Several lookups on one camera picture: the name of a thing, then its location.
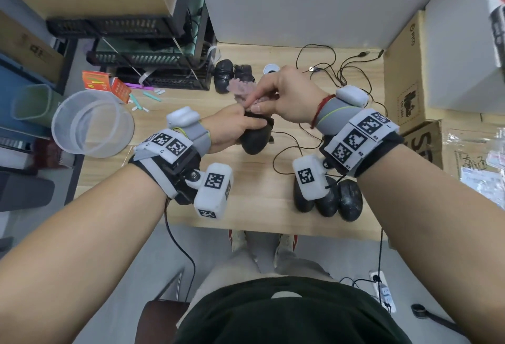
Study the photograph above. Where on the orange box with green print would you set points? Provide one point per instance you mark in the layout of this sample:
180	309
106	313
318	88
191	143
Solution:
96	81

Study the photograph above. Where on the purple plastic strip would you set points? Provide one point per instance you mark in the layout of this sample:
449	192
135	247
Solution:
136	86

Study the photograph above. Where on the cardboard box with small prints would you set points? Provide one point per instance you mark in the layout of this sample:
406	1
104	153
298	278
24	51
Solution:
27	47

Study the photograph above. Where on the person's dark shirt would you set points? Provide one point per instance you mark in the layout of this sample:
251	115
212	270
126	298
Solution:
292	316

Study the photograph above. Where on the white chest device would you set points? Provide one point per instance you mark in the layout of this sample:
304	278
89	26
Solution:
287	294

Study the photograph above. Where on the thin wooden stick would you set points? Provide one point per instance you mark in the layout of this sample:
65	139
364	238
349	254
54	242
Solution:
127	156

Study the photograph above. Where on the green trash bin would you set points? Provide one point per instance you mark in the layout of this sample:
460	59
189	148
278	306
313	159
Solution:
33	105

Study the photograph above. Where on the teal pen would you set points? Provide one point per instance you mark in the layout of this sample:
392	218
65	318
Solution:
135	101
152	96

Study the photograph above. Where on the person's beige trousers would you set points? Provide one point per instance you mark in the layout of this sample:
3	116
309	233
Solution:
244	264

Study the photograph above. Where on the white left wrist puck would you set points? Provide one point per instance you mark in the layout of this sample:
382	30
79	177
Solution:
182	116

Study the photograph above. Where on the person's right hand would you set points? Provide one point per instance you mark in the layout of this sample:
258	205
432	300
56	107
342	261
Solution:
292	95

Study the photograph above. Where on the dark grey padded seat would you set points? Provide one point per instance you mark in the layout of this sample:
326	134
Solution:
23	193

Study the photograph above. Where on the white right wrist puck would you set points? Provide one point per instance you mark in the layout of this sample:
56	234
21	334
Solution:
352	96

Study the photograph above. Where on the white power strip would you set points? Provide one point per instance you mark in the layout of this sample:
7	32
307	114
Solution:
382	290

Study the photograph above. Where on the dark red bag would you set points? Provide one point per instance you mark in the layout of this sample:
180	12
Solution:
51	154

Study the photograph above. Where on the clear plastic basin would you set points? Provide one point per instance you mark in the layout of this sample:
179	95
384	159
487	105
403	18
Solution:
67	130

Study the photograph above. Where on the small stamped cardboard box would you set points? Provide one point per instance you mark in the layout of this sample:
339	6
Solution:
406	79

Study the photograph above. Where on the white wrist puck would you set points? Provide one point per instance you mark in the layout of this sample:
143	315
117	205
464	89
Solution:
182	116
352	96

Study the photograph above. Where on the person's left shoe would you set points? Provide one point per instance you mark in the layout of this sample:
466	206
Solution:
238	241

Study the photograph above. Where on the person's left hand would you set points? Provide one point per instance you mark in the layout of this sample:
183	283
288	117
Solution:
225	126

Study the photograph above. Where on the person's right forearm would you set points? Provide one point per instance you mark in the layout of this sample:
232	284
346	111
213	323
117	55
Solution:
434	245

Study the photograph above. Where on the left wrist camera rig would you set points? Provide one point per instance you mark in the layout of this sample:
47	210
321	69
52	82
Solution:
213	193

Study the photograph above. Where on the black stacked tray rack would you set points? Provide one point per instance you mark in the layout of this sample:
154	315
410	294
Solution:
130	26

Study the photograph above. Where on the grey wrist sleeve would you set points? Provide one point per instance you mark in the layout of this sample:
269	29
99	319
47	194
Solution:
197	134
335	112

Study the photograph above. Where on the pink fluffy wiping cloth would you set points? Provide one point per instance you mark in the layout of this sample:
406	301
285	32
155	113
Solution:
240	89

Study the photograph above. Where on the grey right wrist sleeve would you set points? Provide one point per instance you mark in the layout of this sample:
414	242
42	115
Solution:
335	112

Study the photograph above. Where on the grey left wrist sleeve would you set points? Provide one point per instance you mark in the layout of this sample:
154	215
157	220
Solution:
197	134

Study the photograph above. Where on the person's left forearm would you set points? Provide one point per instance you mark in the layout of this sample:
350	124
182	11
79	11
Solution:
79	257

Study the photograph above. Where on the blue panel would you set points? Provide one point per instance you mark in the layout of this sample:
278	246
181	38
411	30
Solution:
12	83

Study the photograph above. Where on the plain orange small box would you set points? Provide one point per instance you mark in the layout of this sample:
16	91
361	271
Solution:
120	90

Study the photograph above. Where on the large white box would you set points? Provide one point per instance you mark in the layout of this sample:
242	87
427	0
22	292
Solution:
457	59

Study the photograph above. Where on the small black round object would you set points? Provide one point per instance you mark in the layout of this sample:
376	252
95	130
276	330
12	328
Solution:
418	311

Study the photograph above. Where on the black computer mouse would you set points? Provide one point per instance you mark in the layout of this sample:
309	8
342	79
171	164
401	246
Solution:
223	85
350	200
303	201
256	140
244	78
327	205

